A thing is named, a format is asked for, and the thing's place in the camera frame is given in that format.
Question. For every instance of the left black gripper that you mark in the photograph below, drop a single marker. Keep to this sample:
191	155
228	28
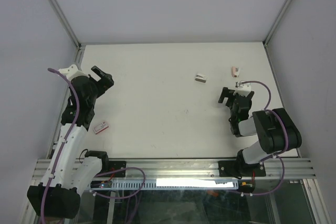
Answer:
104	83

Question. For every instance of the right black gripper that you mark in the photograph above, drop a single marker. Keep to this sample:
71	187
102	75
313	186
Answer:
228	93

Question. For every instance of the white stapler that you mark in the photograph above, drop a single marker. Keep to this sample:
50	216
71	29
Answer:
200	78

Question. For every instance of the red white staple box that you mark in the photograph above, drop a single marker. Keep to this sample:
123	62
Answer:
100	127

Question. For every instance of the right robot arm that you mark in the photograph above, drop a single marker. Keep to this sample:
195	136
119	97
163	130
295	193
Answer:
275	130

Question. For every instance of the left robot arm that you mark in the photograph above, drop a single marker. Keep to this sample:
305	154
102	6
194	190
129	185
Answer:
58	195

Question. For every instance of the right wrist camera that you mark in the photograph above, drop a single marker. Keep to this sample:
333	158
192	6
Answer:
242	87

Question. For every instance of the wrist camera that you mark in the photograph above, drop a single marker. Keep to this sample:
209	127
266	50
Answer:
242	87
72	72

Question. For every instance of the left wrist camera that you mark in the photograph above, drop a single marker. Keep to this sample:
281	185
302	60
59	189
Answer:
72	72

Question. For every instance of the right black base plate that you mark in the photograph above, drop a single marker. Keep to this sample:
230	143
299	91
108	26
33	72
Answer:
231	168

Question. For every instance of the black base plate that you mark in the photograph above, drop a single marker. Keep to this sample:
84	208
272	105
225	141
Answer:
114	166
231	168

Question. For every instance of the aluminium mounting rail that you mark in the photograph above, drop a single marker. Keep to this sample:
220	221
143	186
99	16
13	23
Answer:
294	168

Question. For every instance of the left aluminium frame post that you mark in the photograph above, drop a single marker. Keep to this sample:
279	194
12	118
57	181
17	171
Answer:
65	23

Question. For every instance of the aluminium frame post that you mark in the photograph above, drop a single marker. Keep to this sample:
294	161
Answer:
65	23
277	21

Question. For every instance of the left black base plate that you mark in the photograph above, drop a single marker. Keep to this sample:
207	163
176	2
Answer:
114	166

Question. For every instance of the white slotted cable duct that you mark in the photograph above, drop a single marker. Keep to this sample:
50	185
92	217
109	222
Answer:
166	184

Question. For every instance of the right aluminium frame post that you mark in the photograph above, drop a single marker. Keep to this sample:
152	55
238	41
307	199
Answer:
277	21

